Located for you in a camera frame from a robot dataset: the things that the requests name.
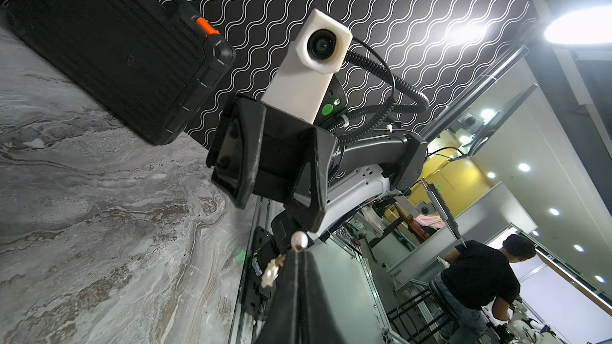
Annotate person in black shirt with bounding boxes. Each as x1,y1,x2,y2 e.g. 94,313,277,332
435,234,536,343

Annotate black coiled camera cable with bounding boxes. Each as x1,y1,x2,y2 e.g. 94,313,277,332
327,37,431,147

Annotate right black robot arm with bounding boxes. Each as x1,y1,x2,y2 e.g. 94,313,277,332
207,95,427,238

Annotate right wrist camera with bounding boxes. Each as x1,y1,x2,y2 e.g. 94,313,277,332
261,9,353,124

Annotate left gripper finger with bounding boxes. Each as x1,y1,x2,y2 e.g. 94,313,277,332
298,251,345,344

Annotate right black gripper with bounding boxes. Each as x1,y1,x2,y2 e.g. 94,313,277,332
207,95,337,343

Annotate black tool case orange latches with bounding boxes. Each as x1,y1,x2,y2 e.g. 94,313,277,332
8,0,236,145

